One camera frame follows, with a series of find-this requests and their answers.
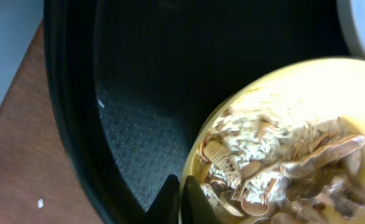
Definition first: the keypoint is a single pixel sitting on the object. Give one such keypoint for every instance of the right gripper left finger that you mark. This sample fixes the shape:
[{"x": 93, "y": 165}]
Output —
[{"x": 164, "y": 208}]

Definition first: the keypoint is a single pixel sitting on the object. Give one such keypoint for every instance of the round black tray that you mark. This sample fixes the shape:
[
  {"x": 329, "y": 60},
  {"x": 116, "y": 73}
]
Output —
[{"x": 133, "y": 81}]

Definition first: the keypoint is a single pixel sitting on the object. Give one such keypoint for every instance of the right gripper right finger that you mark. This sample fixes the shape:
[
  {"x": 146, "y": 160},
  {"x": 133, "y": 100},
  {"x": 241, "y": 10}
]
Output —
[{"x": 195, "y": 208}]

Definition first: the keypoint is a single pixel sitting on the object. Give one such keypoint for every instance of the yellow bowl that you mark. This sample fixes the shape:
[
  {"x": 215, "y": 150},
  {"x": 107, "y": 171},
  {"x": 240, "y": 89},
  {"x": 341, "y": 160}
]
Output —
[{"x": 328, "y": 85}]

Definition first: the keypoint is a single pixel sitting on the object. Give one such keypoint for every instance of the food scraps and rice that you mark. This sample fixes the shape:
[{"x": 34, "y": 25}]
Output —
[{"x": 258, "y": 166}]

